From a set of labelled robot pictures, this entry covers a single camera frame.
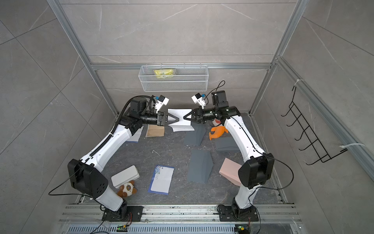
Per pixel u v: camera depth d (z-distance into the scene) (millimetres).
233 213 649
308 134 673
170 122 654
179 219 729
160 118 625
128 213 718
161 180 858
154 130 1083
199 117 625
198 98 684
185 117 688
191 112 684
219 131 1030
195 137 1040
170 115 651
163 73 837
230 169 926
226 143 1015
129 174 837
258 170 449
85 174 429
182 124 684
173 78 900
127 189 782
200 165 903
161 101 660
